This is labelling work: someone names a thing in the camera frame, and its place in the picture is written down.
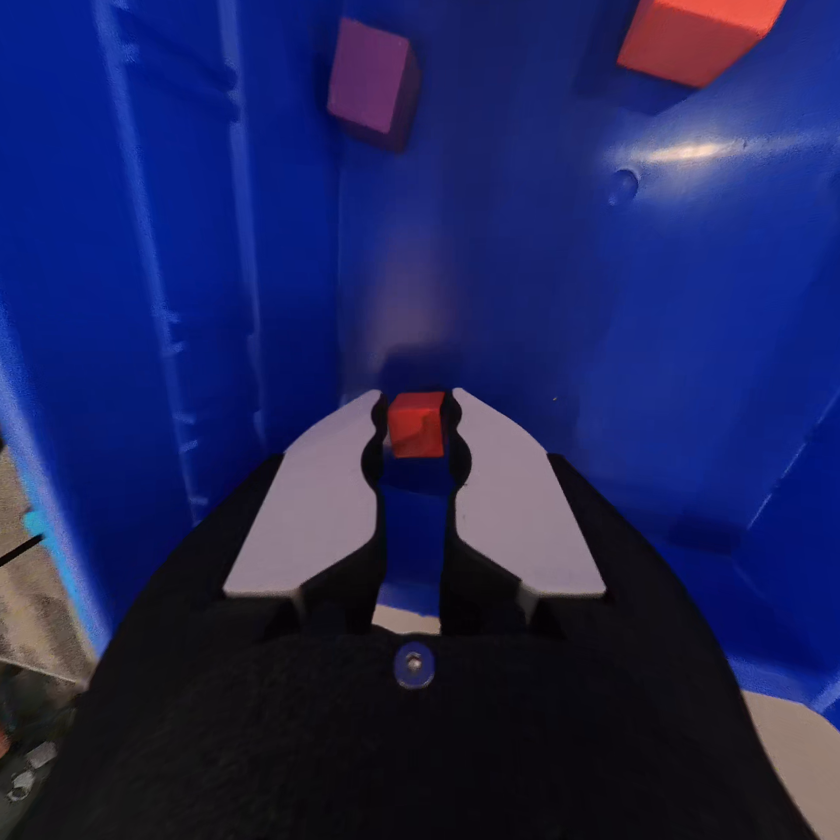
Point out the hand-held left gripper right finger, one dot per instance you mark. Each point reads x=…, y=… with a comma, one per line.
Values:
x=525, y=512

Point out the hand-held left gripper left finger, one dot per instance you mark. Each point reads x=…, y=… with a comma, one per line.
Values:
x=308, y=512

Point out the red wooden cube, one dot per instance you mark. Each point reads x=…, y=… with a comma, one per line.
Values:
x=417, y=426

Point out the blue plastic bin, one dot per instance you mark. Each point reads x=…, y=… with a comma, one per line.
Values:
x=525, y=262

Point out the purple wooden cube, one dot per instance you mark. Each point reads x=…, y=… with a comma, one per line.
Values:
x=367, y=79

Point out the orange wooden cube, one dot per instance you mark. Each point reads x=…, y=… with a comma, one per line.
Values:
x=689, y=39

